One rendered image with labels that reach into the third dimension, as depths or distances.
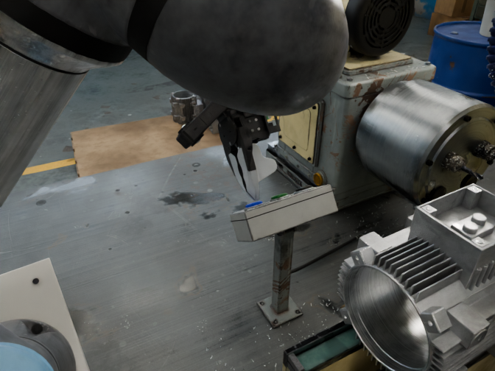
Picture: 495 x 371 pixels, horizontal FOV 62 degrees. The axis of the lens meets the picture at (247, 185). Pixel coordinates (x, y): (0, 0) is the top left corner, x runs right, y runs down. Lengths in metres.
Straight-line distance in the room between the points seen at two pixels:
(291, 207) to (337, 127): 0.38
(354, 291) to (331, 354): 0.10
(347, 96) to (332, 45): 0.72
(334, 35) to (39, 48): 0.17
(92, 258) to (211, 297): 0.31
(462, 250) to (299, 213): 0.25
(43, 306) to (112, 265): 0.37
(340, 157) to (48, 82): 0.84
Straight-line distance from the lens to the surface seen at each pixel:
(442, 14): 6.66
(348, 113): 1.00
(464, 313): 0.58
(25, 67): 0.28
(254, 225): 0.65
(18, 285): 0.67
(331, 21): 0.25
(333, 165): 1.07
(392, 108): 0.95
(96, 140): 3.08
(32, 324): 0.64
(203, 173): 1.29
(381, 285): 0.71
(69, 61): 0.27
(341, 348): 0.70
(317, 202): 0.71
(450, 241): 0.59
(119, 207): 1.19
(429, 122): 0.89
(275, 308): 0.87
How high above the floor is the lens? 1.48
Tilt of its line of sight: 34 degrees down
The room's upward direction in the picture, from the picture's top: straight up
